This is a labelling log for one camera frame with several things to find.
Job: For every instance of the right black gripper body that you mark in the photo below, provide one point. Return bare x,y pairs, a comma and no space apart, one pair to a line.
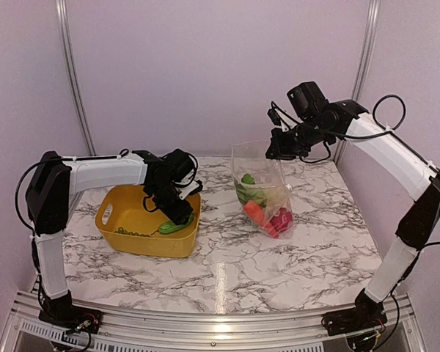
309,134

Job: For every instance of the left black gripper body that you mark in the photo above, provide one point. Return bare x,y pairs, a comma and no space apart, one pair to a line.
163,199

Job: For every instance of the clear zip top bag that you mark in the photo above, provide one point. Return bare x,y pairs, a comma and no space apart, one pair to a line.
249,157

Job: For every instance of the yellow plastic basket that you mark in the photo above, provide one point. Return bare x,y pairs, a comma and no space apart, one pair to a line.
122,207

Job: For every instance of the green toy leafy vegetable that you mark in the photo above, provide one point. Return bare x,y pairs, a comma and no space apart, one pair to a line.
245,191

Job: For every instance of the orange toy carrot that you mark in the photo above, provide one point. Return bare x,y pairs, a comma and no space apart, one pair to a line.
255,213

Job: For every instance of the red toy peach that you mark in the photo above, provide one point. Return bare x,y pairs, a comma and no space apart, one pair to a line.
280,222

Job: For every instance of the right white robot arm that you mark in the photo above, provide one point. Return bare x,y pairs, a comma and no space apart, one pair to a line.
418,177

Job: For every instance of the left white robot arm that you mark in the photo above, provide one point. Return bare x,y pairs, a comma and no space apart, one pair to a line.
54,180

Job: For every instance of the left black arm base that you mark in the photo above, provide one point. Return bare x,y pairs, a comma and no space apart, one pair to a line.
62,312

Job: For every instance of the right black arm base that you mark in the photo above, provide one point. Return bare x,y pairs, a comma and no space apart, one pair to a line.
365,314

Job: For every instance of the green toy grapes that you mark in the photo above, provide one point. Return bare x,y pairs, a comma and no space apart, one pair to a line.
123,231

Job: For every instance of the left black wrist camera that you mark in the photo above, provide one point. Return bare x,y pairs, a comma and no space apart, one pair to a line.
184,172

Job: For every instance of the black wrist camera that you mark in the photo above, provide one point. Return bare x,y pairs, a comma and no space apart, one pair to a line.
184,172
307,99

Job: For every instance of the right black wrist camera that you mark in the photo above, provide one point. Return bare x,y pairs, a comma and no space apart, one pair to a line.
307,99

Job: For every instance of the left aluminium frame post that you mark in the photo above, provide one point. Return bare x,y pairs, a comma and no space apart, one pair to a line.
65,35

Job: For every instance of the aluminium frame post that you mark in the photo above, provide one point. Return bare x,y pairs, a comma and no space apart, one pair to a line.
65,35
368,45

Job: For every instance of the front aluminium rail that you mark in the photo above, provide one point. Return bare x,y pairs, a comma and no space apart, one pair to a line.
126,329

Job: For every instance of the right aluminium frame post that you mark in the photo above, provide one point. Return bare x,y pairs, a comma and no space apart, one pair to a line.
368,45

